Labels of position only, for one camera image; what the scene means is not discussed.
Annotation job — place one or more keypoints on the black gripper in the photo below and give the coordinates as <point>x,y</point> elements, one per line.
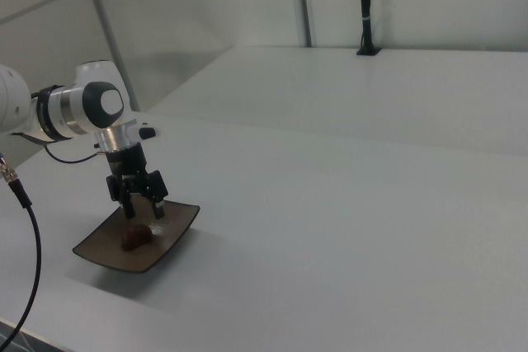
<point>128,162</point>

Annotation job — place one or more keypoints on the small reddish-brown round food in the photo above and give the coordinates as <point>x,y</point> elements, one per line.
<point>136,237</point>

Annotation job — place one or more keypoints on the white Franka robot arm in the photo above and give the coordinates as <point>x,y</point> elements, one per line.
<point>82,109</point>

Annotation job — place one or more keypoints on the brown square ceramic plate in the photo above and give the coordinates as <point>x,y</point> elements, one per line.
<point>165,228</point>

